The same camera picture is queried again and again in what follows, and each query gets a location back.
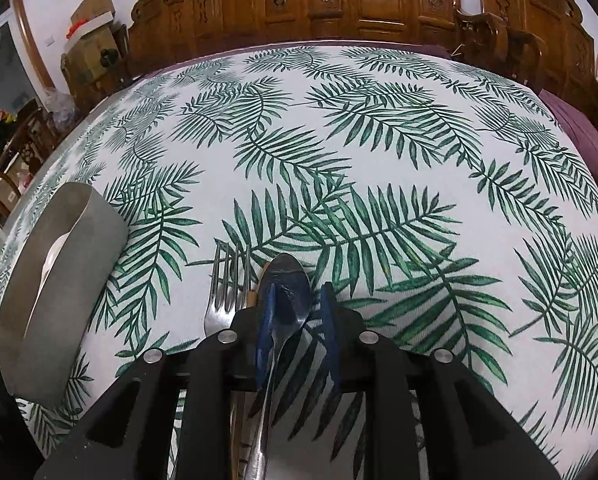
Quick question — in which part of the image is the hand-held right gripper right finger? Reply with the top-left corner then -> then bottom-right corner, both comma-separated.
320,282 -> 563,480

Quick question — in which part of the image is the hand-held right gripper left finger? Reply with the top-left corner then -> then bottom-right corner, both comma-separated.
34,284 -> 281,480

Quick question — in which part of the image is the metal spoon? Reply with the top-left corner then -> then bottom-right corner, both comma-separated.
243,253 -> 312,480

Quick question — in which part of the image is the rectangular metal tray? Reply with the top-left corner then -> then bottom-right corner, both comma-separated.
0,182 -> 130,407

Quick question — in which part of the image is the metal fork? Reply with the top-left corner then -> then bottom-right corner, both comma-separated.
203,240 -> 254,339

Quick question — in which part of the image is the leaf-print tablecloth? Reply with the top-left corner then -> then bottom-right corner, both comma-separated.
0,42 -> 598,480

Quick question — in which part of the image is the long purple sofa cushion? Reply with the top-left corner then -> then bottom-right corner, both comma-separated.
144,40 -> 453,79

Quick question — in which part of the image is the clear plastic bag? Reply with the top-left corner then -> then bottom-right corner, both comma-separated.
43,87 -> 80,127

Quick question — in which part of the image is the square purple seat cushion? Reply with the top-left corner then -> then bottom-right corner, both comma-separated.
539,87 -> 598,197

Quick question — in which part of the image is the large cardboard box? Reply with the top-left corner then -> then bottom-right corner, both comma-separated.
60,25 -> 130,98

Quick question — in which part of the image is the carved wooden sofa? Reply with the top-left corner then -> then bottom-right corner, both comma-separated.
126,0 -> 511,81

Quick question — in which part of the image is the white flat box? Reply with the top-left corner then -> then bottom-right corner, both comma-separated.
63,12 -> 118,45

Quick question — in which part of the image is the small cardboard box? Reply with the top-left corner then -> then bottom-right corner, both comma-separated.
71,0 -> 116,26

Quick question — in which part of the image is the carved wooden armchair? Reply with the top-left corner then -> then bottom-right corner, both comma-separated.
478,0 -> 598,126

